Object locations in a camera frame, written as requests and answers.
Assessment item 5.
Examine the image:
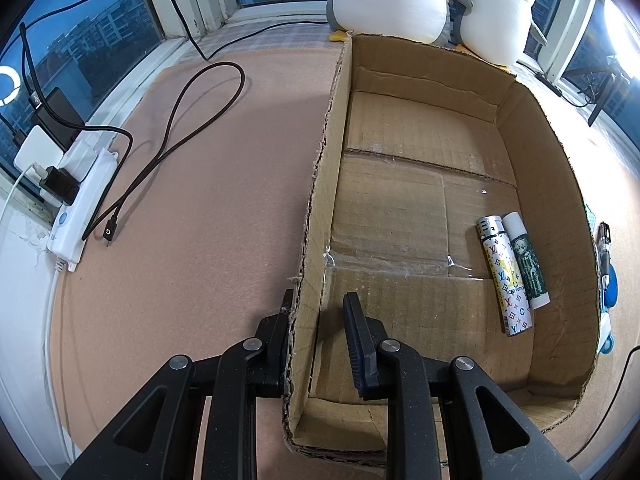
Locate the black gel pen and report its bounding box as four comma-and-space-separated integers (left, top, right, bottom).
597, 221, 613, 283

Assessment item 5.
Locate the blue round lid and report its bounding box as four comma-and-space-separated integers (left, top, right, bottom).
601, 265, 619, 311

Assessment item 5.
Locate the white power strip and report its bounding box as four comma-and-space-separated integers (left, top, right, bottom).
46, 140, 119, 273

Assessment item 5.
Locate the patterned white lighter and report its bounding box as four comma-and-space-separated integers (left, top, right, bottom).
474, 215, 534, 337

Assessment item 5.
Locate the looped black charging cable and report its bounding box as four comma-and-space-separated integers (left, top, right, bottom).
75, 61, 246, 248

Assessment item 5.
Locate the white plug adapter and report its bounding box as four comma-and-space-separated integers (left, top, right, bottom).
62, 140, 98, 181

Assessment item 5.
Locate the white flat charger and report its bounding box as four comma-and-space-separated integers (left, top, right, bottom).
14, 126, 68, 183

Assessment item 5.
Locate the slim black device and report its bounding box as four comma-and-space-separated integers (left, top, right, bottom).
535, 71, 563, 97

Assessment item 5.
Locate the bright white lamp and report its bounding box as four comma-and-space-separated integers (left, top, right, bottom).
602, 0, 640, 63

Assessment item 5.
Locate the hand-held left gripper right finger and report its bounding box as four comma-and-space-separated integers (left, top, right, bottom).
342, 291, 581, 480

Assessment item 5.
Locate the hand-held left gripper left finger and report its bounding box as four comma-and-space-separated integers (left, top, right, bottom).
62, 289, 294, 480

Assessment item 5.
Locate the white charging cable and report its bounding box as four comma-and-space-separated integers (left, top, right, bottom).
0, 162, 38, 231

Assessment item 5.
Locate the black light stand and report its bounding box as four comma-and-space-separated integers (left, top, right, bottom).
575, 55, 633, 128

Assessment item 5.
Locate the long thin black cable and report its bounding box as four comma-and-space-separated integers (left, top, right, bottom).
20, 0, 328, 111

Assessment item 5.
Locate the cardboard box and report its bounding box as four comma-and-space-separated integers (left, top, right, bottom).
282, 34, 601, 467

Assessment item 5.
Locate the black power adapter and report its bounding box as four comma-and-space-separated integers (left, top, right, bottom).
31, 87, 83, 148

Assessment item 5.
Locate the small penguin plush toy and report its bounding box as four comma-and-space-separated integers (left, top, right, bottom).
447, 0, 548, 72

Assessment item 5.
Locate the pink foam mat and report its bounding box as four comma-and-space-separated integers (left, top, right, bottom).
42, 40, 640, 480

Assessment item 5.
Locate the black plug adapter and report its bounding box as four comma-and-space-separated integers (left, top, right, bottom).
39, 165, 81, 206

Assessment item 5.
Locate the green and white lip balm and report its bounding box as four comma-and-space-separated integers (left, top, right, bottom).
501, 212, 550, 310

